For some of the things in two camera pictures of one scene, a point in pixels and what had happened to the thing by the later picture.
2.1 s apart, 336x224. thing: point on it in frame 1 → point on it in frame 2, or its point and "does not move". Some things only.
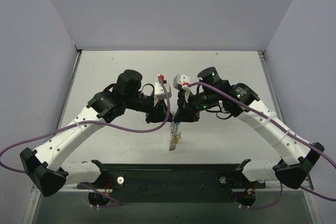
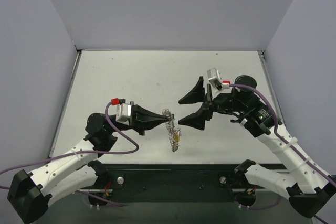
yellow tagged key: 176,138 does not move
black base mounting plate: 172,183 does not move
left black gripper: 156,111 → 134,118
